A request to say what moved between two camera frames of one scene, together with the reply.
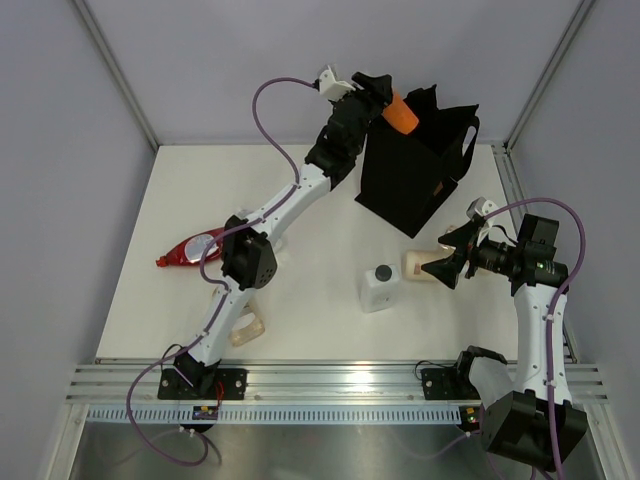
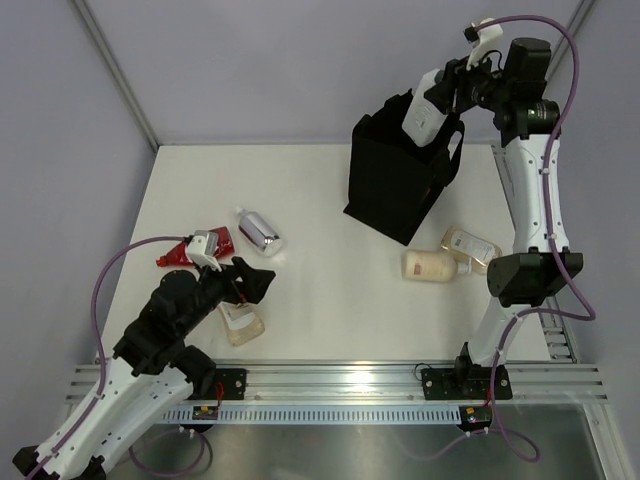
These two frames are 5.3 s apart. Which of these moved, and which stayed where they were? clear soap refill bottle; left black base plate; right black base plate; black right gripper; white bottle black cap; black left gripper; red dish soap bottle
Moved: black right gripper; white bottle black cap; black left gripper
Stayed: right black base plate; red dish soap bottle; clear soap refill bottle; left black base plate
